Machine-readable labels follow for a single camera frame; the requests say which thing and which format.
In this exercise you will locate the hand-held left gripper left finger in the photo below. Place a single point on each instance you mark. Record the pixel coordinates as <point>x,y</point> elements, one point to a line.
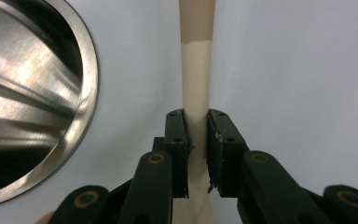
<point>167,174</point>

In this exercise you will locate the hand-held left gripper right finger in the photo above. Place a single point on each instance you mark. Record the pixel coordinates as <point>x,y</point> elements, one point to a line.
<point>236,168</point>

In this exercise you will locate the beige slotted spatula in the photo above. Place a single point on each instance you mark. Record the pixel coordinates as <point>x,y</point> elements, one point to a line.
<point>195,77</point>

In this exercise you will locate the metal utensil hanging rack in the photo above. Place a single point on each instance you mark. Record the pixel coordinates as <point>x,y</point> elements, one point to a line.
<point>28,77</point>

